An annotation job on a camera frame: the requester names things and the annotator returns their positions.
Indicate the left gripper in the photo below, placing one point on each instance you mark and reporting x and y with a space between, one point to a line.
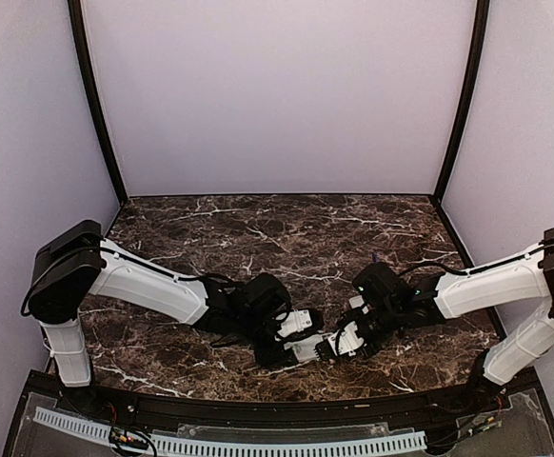
275 357

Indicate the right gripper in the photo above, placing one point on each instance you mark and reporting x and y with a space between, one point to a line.
371 349

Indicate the white remote control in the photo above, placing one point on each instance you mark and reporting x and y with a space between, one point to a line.
303 349

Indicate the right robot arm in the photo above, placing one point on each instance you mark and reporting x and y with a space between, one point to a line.
387 302

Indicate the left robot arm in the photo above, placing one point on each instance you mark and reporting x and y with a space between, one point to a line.
81 262

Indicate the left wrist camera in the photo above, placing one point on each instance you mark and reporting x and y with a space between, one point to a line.
299 320

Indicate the black front rail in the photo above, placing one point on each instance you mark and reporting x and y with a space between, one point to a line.
160 411

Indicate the white slotted cable duct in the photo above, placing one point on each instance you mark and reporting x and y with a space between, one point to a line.
161 444

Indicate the right black frame post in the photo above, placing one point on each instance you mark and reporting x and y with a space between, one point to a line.
472 66

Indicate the black frame post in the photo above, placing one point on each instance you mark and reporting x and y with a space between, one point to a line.
472 66
81 43

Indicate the left black frame post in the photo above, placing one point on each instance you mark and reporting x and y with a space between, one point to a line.
81 43

